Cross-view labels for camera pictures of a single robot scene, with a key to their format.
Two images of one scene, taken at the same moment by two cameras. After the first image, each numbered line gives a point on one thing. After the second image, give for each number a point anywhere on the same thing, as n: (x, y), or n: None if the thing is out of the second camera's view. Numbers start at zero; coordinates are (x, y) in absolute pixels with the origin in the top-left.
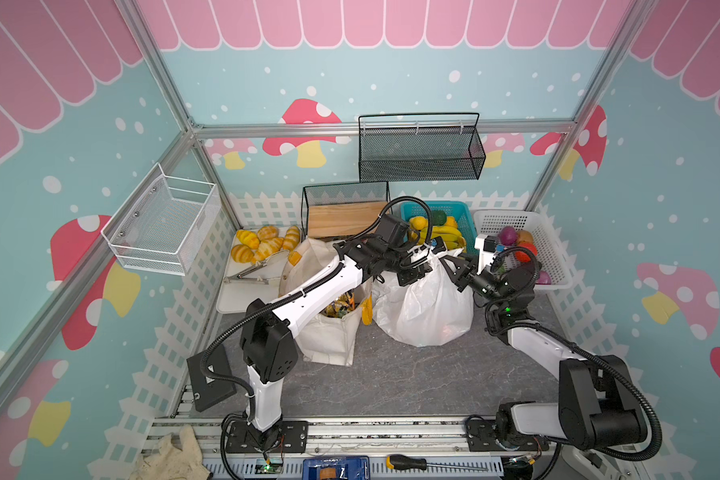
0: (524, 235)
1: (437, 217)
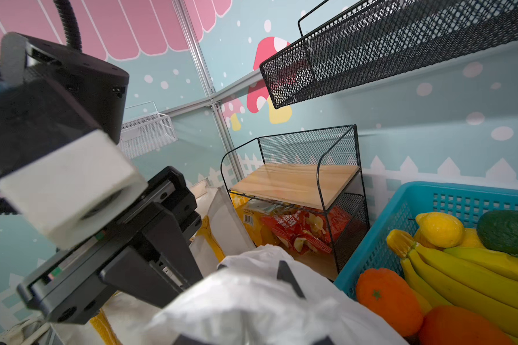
0: None
1: (510, 231)
